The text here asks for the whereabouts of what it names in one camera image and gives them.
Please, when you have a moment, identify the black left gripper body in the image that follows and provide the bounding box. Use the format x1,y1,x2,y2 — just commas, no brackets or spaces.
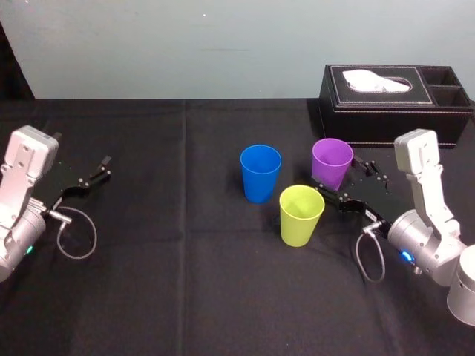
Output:
31,161,85,211

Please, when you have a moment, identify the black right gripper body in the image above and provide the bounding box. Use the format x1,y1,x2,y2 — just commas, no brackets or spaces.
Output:
343,174,415,227

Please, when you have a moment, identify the purple plastic cup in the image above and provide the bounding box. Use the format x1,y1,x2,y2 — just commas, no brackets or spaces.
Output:
311,138,354,192

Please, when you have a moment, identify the black leather tissue box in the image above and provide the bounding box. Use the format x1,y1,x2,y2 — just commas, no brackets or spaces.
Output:
318,65,475,149

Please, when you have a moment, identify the yellow-green plastic cup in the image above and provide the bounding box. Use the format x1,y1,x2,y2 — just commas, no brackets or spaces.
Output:
278,185,326,247

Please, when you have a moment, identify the dark panel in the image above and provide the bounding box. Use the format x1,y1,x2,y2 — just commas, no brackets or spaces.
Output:
0,20,36,100

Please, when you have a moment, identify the white tissue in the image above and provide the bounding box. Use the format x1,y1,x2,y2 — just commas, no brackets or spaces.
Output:
341,69,413,93

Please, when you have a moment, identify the blue plastic cup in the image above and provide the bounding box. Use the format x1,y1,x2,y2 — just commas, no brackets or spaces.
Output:
240,144,283,205

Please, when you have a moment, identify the black table cloth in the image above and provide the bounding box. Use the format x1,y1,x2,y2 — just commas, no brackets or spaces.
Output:
0,98,475,356

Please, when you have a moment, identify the thin dark right gripper cable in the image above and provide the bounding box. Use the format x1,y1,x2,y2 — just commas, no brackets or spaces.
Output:
356,220,387,284

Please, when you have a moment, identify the thin dark gripper cable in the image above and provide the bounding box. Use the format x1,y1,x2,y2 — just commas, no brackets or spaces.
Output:
47,206,99,260
356,220,387,284

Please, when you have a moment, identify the thin dark left gripper cable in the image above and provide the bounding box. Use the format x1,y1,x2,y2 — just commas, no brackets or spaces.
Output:
47,206,99,260

